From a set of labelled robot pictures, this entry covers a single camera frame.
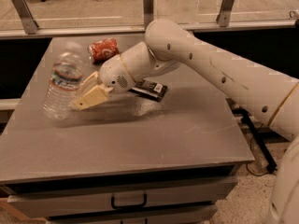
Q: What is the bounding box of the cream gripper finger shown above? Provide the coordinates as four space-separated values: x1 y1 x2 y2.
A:
77 72 101 97
70 93 107 110

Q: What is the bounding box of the clear plastic water bottle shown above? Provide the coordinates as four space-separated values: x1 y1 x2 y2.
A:
43 42 84 120

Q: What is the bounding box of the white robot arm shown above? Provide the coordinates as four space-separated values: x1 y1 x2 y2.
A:
71 19 299 224

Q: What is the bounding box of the black rxbar chocolate wrapper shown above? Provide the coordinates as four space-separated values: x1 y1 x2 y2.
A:
130 79 167 102

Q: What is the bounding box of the crushed orange soda can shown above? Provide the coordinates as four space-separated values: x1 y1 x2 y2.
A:
87 38 119 63

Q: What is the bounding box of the upper grey drawer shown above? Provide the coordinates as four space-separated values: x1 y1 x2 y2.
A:
8 176 237 217

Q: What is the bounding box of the grey drawer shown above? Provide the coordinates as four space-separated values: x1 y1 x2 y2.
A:
8 176 237 217
46 204 217 224

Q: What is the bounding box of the lower grey drawer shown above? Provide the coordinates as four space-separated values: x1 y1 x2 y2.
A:
46 204 217 224

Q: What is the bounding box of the black metal stand leg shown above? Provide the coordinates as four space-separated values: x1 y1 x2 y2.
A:
233 108 278 177

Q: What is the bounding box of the horizontal metal window rail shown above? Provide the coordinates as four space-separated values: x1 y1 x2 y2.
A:
0 19 295 40

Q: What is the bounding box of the left metal rail bracket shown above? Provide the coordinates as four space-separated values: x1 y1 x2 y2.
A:
11 0 39 35

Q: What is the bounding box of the metal rail bracket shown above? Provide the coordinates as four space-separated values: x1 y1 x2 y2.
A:
11 0 39 35
216 0 235 27
143 0 154 28

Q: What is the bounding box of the middle metal rail bracket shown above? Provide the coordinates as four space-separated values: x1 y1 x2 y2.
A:
143 0 154 28

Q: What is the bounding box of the black drawer handle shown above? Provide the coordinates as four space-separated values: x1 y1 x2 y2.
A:
110 194 148 210

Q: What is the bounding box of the right metal rail bracket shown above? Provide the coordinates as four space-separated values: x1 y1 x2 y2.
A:
216 0 235 27

